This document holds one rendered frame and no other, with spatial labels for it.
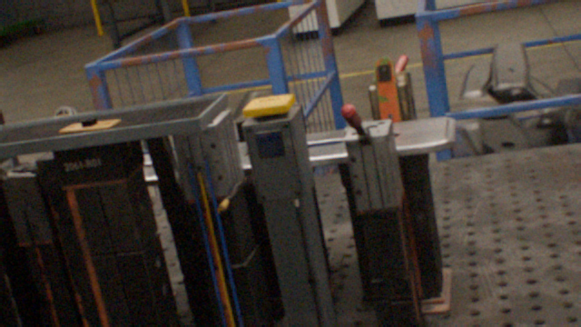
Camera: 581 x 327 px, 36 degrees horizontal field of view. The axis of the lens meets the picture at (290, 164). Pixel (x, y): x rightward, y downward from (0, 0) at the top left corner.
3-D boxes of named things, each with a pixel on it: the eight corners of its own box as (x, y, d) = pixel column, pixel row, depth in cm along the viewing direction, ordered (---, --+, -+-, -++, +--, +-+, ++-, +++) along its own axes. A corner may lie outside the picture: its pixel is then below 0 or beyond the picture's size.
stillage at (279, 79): (214, 187, 490) (176, 17, 463) (356, 171, 471) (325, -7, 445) (138, 282, 378) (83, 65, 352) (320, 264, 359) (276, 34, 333)
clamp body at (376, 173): (434, 321, 148) (402, 114, 138) (431, 355, 138) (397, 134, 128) (378, 325, 151) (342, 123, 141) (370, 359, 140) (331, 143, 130)
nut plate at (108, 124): (123, 121, 124) (121, 113, 123) (108, 129, 120) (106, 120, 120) (73, 125, 127) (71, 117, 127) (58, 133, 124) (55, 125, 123)
